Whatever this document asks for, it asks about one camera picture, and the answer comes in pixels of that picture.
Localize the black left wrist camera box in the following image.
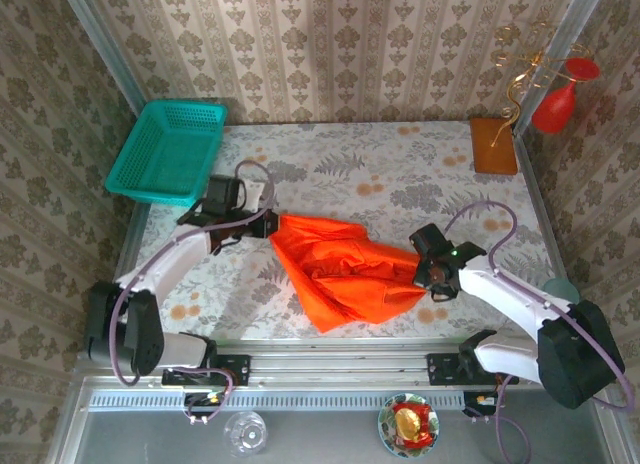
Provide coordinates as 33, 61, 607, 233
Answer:
206, 176, 264, 210

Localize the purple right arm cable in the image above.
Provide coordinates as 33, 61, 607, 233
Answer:
443, 201, 636, 458

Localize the gold curly wire ornament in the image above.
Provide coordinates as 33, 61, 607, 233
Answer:
468, 21, 591, 176

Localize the floral patterned table cover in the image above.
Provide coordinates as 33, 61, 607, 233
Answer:
117, 121, 576, 341

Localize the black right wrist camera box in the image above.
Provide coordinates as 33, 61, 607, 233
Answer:
409, 223, 454, 258

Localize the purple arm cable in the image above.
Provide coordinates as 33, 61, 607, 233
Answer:
443, 201, 636, 458
108, 159, 276, 428

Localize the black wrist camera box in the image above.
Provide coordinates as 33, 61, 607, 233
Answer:
409, 223, 454, 258
206, 176, 264, 210

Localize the teal plastic cup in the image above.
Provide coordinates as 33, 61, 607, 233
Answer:
543, 277, 581, 305

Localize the aluminium mounting rail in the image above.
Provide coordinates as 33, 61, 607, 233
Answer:
74, 336, 616, 390

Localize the red gold snack packet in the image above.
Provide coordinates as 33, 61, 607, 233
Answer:
392, 402, 434, 448

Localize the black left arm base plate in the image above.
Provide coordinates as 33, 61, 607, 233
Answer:
160, 353, 251, 388

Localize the grey slotted cable duct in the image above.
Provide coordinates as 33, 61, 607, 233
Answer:
87, 389, 466, 411

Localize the red wine glass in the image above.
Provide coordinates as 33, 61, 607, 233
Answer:
531, 57, 601, 135

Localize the clear glass bowl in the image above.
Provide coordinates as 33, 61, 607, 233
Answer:
223, 411, 269, 458

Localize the aluminium frame post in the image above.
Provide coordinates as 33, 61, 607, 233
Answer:
57, 0, 147, 116
513, 0, 609, 135

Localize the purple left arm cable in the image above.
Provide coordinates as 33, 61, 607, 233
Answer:
108, 159, 276, 428

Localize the teal plastic basket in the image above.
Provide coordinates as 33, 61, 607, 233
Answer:
103, 99, 229, 208

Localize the orange t-shirt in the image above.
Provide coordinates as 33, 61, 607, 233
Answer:
268, 213, 430, 334

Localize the floral patterned plate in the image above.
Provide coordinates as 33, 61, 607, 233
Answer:
377, 392, 441, 459

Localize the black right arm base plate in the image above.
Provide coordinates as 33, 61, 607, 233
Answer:
426, 352, 520, 387

